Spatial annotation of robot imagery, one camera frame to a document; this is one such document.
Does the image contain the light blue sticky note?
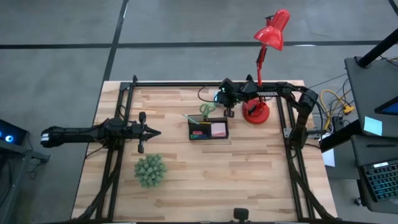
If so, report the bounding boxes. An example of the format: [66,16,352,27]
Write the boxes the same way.
[363,116,383,137]

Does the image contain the grey metal stand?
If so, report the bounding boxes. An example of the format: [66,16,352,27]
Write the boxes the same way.
[0,139,51,224]

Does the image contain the black mesh desk organizer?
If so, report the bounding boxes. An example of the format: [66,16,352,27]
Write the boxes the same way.
[187,116,230,141]

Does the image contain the pink sticky note pad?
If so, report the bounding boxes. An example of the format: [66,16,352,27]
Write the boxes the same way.
[211,122,227,137]

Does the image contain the green succulent in patterned pot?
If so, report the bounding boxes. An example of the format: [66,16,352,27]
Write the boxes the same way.
[134,154,168,189]

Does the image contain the black monitor pole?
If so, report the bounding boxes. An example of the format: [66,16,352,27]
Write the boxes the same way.
[355,27,398,68]

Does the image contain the green-handled scissors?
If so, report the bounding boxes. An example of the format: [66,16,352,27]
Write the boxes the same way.
[199,103,218,122]

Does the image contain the red desk lamp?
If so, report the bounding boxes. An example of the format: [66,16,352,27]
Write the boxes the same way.
[242,8,290,125]

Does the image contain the black computer with blue light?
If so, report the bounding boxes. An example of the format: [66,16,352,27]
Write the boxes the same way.
[0,119,28,146]

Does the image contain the small black box device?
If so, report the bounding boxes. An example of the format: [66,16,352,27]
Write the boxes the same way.
[233,207,250,223]

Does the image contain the black monitor with blue screen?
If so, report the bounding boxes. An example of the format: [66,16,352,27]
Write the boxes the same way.
[374,95,398,116]

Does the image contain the teal pen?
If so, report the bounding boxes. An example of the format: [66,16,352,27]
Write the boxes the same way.
[181,113,200,126]

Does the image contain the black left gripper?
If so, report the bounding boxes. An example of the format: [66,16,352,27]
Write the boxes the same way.
[126,111,162,154]

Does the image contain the black aluminium table frame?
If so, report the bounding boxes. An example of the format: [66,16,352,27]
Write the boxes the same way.
[73,74,338,223]

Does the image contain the white paper sheet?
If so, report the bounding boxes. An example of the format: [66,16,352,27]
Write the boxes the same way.
[322,148,336,168]

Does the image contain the laptop with lit keyboard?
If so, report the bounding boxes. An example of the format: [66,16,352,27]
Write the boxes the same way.
[358,158,398,203]

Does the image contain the grey side desk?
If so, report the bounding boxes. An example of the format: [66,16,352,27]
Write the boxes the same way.
[344,55,398,139]

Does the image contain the yellow cable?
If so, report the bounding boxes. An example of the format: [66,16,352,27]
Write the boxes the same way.
[319,89,355,130]

